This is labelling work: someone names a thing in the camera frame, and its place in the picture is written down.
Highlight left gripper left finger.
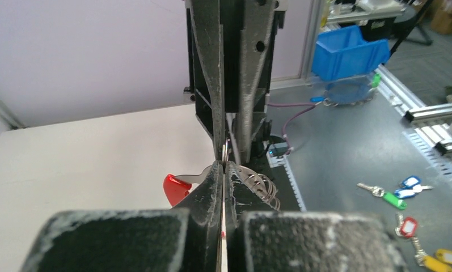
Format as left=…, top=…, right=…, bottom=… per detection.
left=19, top=161, right=225, bottom=272

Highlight green tagged key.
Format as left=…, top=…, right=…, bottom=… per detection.
left=357, top=183, right=408, bottom=210

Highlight aluminium frame profile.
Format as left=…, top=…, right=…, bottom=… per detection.
left=376, top=65, right=452, bottom=160

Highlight yellow tagged keys right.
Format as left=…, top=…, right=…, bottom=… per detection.
left=411, top=236, right=452, bottom=272

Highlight blue tagged keys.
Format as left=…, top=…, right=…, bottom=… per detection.
left=393, top=176, right=434, bottom=199

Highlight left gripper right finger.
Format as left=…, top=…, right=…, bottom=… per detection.
left=225, top=163, right=409, bottom=271

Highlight blue plastic bin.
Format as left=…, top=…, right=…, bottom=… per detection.
left=311, top=25, right=391, bottom=82

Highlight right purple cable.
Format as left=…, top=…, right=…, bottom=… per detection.
left=267, top=101, right=319, bottom=151

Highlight red handled keyring holder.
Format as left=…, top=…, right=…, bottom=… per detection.
left=163, top=161, right=281, bottom=217

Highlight white slotted cable duct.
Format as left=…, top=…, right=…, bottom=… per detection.
left=268, top=155, right=307, bottom=212

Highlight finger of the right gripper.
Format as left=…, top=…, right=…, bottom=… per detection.
left=224, top=1, right=288, bottom=165
left=186, top=1, right=226, bottom=161

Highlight red tagged key on floor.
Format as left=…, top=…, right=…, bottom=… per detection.
left=394, top=213, right=419, bottom=239

